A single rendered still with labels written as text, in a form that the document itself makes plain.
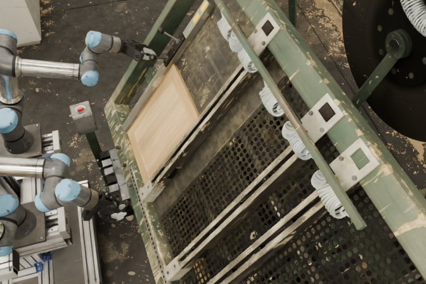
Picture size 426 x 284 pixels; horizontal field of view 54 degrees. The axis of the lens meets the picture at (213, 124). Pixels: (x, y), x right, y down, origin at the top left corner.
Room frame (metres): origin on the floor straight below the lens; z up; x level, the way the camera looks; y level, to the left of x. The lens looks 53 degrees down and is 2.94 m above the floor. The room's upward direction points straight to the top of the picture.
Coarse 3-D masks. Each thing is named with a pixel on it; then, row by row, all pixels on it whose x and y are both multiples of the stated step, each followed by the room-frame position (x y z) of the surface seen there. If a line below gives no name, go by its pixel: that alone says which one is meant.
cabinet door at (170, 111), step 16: (176, 80) 1.49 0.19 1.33; (160, 96) 1.49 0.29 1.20; (176, 96) 1.42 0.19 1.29; (144, 112) 1.49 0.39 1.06; (160, 112) 1.41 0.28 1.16; (176, 112) 1.34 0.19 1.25; (192, 112) 1.27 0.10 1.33; (144, 128) 1.41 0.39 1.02; (160, 128) 1.33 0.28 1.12; (176, 128) 1.27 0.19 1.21; (144, 144) 1.32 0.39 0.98; (160, 144) 1.25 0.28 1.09; (176, 144) 1.19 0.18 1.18; (144, 160) 1.24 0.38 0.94; (160, 160) 1.17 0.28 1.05; (144, 176) 1.16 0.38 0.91
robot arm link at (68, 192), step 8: (64, 184) 0.70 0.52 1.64; (72, 184) 0.70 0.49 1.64; (80, 184) 0.72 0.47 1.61; (56, 192) 0.68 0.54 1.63; (64, 192) 0.67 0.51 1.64; (72, 192) 0.68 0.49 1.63; (80, 192) 0.69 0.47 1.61; (88, 192) 0.71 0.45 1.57; (64, 200) 0.66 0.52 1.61; (72, 200) 0.66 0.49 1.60; (80, 200) 0.67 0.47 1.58; (88, 200) 0.69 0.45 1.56
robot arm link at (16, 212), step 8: (0, 200) 0.83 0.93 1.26; (8, 200) 0.83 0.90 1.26; (16, 200) 0.84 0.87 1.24; (0, 208) 0.79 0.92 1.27; (8, 208) 0.79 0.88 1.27; (16, 208) 0.81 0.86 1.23; (0, 216) 0.76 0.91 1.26; (8, 216) 0.76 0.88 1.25; (16, 216) 0.78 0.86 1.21; (24, 216) 0.81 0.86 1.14; (16, 224) 0.75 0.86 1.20
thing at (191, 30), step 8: (208, 0) 1.70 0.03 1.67; (208, 8) 1.67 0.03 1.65; (200, 16) 1.65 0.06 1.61; (192, 24) 1.66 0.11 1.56; (200, 24) 1.65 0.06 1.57; (184, 32) 1.66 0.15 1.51; (192, 32) 1.63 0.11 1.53; (184, 40) 1.62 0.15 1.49; (184, 48) 1.62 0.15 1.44; (176, 56) 1.60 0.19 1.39; (160, 72) 1.58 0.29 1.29; (152, 80) 1.59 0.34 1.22; (160, 80) 1.56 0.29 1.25; (152, 88) 1.55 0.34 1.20; (144, 96) 1.55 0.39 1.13; (136, 104) 1.55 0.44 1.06; (144, 104) 1.52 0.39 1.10; (136, 112) 1.50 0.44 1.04; (128, 120) 1.50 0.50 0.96; (128, 128) 1.48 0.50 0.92
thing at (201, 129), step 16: (272, 16) 1.28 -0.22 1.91; (256, 32) 1.27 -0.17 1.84; (272, 32) 1.22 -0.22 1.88; (240, 48) 1.19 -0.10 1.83; (256, 48) 1.22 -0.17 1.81; (240, 64) 1.25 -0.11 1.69; (240, 80) 1.19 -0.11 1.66; (224, 96) 1.17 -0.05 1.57; (240, 96) 1.19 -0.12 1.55; (208, 112) 1.17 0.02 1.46; (224, 112) 1.16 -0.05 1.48; (192, 128) 1.15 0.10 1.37; (208, 128) 1.13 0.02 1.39; (192, 144) 1.10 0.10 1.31; (176, 160) 1.07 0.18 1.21; (160, 176) 1.05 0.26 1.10; (144, 192) 1.03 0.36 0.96; (160, 192) 1.03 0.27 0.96
